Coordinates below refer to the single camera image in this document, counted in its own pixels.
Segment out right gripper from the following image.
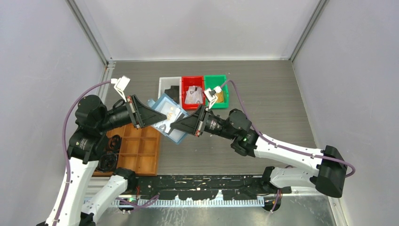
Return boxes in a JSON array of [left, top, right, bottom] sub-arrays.
[[171, 104, 237, 140]]

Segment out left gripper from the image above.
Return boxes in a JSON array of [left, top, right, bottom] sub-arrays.
[[96, 94, 167, 133]]

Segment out blue card holder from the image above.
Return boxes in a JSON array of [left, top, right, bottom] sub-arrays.
[[147, 94, 189, 145]]

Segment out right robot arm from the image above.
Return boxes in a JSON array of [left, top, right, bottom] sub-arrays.
[[170, 105, 349, 198]]

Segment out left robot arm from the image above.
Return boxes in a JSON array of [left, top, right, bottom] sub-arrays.
[[40, 95, 167, 226]]

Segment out white cards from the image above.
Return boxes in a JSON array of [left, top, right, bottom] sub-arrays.
[[184, 86, 203, 104]]

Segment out black cards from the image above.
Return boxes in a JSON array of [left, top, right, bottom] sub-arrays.
[[164, 85, 181, 104]]

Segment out gold cards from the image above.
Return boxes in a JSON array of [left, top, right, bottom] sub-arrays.
[[216, 91, 224, 103]]

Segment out wooden compartment tray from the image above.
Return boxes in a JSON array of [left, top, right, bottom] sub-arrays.
[[93, 125, 161, 177]]

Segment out white plastic bin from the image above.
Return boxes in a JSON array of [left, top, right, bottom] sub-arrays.
[[158, 76, 182, 101]]

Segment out red plastic bin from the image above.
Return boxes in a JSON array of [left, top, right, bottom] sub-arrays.
[[181, 76, 205, 110]]

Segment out green plastic bin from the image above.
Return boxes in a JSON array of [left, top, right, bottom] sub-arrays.
[[204, 74, 230, 109]]

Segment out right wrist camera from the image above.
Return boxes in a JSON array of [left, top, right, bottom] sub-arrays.
[[204, 86, 222, 110]]

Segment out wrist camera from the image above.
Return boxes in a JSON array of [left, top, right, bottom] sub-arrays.
[[204, 86, 222, 110], [111, 75, 130, 102]]

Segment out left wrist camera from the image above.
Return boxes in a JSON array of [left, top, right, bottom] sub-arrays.
[[111, 75, 130, 102]]

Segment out black straps bundle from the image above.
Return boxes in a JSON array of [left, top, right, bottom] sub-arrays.
[[96, 135, 122, 173]]

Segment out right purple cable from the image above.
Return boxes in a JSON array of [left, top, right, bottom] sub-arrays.
[[220, 79, 357, 213]]

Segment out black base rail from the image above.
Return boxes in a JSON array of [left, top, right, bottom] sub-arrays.
[[122, 175, 277, 201]]

